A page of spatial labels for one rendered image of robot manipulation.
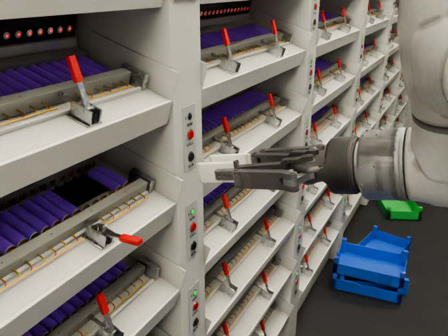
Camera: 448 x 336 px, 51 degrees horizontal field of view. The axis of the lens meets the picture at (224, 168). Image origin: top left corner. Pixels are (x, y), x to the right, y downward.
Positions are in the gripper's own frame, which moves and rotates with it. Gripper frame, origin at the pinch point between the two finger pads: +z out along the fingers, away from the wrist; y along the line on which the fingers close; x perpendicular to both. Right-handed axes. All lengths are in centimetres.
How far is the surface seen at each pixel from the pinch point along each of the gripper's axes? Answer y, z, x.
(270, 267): -72, 33, 61
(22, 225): 18.8, 23.6, 1.7
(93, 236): 12.3, 17.5, 6.3
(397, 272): -137, 3, 98
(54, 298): 22.5, 16.2, 10.3
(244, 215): -40, 21, 26
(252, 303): -52, 31, 63
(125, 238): 11.8, 11.5, 6.5
